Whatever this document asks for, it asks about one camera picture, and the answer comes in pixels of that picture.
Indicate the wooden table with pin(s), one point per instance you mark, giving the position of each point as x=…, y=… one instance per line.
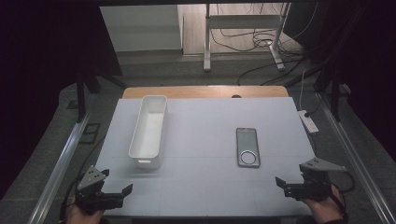
x=193, y=92

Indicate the black stand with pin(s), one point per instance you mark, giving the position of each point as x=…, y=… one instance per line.
x=81, y=96
x=335, y=93

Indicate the white table cover board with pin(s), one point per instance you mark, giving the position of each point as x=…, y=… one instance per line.
x=199, y=186

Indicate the white cabinet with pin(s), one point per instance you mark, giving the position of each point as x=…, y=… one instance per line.
x=140, y=28

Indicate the white plastic bin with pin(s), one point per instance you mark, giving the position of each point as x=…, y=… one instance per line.
x=149, y=133

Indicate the white desk frame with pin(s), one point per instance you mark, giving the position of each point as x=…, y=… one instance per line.
x=243, y=21

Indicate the white power strip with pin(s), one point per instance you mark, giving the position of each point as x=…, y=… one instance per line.
x=308, y=123

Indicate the aluminium rail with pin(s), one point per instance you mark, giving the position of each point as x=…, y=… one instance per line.
x=358, y=161
x=59, y=171

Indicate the person's left hand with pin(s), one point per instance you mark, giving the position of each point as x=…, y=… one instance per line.
x=82, y=217

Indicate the grey phone case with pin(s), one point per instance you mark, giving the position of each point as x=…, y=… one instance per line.
x=246, y=140

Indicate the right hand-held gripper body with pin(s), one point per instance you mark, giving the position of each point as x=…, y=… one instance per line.
x=311, y=189

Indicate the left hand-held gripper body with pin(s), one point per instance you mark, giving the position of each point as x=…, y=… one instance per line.
x=91, y=199

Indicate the person's right hand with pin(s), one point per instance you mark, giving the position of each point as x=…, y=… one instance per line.
x=327, y=210

